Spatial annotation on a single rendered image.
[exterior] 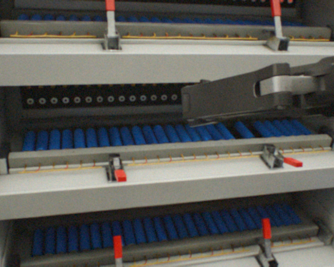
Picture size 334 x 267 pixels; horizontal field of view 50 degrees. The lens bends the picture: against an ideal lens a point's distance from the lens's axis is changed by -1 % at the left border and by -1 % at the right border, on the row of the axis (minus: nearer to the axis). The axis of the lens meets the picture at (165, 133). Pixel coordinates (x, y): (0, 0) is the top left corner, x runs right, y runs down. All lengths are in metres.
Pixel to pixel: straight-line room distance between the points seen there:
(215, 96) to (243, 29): 0.40
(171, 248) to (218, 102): 0.46
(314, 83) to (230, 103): 0.05
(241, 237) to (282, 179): 0.15
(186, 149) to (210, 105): 0.35
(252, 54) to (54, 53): 0.29
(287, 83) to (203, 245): 0.52
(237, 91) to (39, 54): 0.34
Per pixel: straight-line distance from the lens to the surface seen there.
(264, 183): 0.63
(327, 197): 0.81
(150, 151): 0.59
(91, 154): 0.58
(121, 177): 0.49
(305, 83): 0.23
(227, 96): 0.25
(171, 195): 0.58
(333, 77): 0.23
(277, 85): 0.22
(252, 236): 0.73
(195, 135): 0.66
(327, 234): 0.79
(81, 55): 0.52
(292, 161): 0.59
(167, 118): 0.70
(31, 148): 0.62
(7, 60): 0.53
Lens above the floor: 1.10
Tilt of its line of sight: 10 degrees down
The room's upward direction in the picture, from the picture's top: straight up
